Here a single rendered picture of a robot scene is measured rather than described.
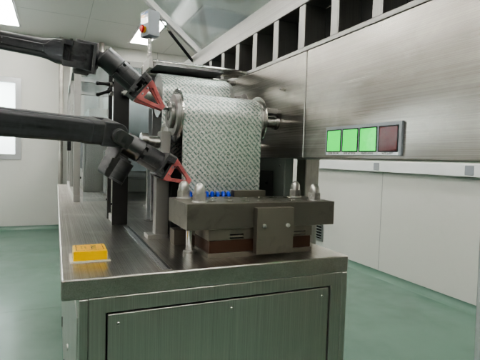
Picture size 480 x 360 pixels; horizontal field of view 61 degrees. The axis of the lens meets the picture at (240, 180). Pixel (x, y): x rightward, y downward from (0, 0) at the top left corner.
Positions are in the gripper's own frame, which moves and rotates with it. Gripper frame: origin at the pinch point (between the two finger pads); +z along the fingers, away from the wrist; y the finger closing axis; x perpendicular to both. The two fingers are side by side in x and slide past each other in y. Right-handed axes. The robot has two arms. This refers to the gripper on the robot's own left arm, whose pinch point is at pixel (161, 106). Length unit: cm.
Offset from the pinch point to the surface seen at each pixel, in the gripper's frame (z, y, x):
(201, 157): 16.6, 6.0, -4.4
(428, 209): 235, -151, 129
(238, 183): 30.0, 5.3, -2.6
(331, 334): 65, 29, -21
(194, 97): 4.9, 4.4, 7.3
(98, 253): 9.6, 19.5, -38.6
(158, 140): 5.6, -1.6, -7.3
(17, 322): 32, -190, -129
